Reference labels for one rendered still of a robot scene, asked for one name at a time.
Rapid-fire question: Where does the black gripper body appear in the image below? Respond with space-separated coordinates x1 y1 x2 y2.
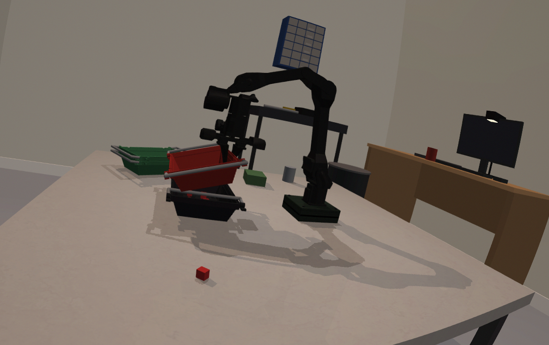
200 113 266 150

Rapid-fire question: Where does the small green block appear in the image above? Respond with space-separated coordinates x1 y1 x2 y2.
243 169 267 187

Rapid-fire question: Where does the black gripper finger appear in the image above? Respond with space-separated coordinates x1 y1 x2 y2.
217 142 229 163
231 144 246 157

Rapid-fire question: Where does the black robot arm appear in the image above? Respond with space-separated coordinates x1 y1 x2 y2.
204 67 337 207

